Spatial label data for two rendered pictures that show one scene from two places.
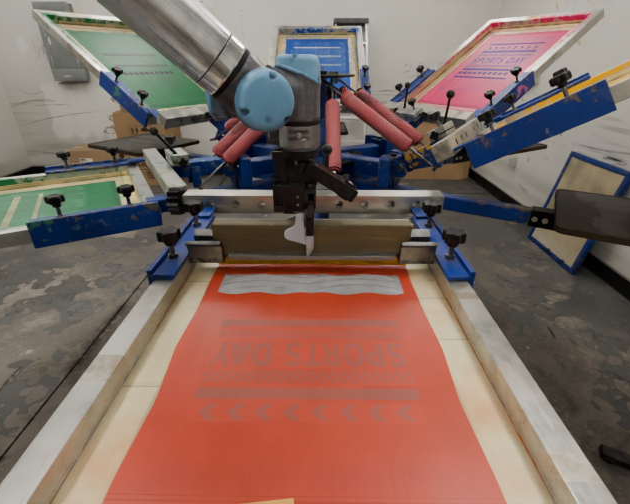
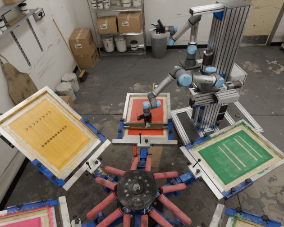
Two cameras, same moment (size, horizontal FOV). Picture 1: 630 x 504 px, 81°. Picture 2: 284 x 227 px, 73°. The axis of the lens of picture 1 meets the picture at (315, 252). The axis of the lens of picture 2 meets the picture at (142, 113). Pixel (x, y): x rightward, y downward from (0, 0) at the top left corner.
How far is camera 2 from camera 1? 2.50 m
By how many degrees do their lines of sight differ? 106
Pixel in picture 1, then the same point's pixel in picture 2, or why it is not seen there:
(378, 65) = not seen: outside the picture
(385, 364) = (138, 110)
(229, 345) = (157, 112)
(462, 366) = (129, 110)
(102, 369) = (168, 106)
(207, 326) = (160, 115)
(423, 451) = (137, 103)
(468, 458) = (134, 102)
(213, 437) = not seen: hidden behind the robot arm
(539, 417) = (127, 102)
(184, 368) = (161, 110)
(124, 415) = (165, 105)
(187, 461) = not seen: hidden behind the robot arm
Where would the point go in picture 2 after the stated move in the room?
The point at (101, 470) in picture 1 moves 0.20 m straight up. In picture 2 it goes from (164, 102) to (164, 90)
